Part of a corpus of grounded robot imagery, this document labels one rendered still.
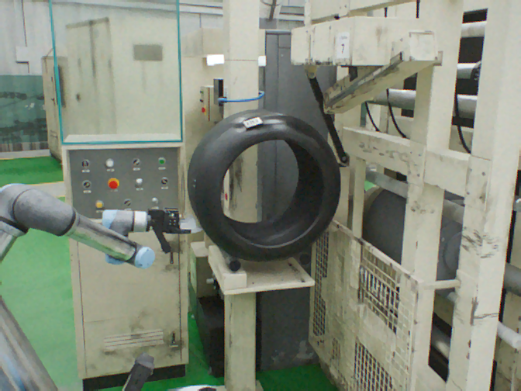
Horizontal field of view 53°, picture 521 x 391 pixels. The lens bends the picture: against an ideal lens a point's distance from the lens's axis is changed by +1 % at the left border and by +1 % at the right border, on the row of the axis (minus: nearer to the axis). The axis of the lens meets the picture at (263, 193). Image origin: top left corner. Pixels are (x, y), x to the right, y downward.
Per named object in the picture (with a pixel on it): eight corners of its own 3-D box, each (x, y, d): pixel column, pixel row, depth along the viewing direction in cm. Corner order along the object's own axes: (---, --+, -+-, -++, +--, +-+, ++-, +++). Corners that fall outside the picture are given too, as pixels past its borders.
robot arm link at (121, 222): (101, 230, 190) (103, 207, 189) (132, 231, 194) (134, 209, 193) (101, 234, 183) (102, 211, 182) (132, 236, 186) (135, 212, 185)
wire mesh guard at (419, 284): (308, 341, 258) (312, 206, 241) (311, 340, 258) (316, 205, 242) (402, 479, 174) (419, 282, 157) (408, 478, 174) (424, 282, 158)
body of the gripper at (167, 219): (181, 213, 189) (147, 211, 186) (179, 236, 191) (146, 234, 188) (179, 208, 197) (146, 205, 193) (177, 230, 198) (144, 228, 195)
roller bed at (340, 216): (301, 220, 253) (304, 160, 246) (329, 218, 257) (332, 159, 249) (316, 233, 234) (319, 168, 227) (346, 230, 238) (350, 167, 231)
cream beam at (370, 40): (288, 66, 218) (289, 29, 215) (343, 66, 225) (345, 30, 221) (350, 66, 162) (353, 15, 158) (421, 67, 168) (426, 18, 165)
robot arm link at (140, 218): (133, 234, 186) (132, 227, 194) (146, 234, 188) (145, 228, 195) (135, 214, 185) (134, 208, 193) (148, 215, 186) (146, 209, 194)
